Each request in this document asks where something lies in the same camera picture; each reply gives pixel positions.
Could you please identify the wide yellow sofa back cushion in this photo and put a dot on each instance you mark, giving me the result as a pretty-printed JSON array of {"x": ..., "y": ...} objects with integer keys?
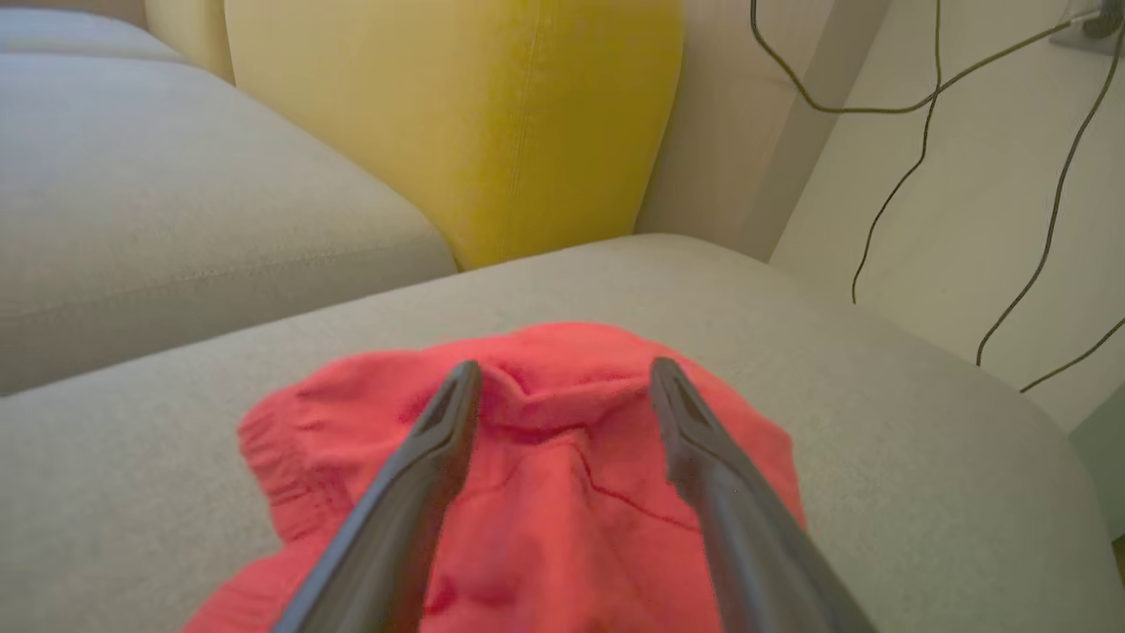
[{"x": 483, "y": 114}]

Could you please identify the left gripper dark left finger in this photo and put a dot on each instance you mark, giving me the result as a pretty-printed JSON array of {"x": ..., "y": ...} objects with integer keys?
[{"x": 395, "y": 527}]

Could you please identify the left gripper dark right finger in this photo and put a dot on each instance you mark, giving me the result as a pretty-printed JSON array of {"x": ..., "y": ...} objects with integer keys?
[{"x": 747, "y": 545}]

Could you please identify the red shorts with white trim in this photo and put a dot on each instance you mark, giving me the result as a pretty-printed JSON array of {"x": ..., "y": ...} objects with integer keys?
[{"x": 554, "y": 527}]

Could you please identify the narrow yellow sofa back cushion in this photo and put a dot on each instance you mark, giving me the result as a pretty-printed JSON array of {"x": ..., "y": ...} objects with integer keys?
[{"x": 189, "y": 31}]

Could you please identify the large grey sofa seat cushion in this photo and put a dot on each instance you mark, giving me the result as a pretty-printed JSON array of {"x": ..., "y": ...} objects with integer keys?
[{"x": 879, "y": 440}]

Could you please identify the grey wall power adapter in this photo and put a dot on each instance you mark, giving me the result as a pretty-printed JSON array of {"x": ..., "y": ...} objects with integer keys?
[{"x": 1099, "y": 26}]

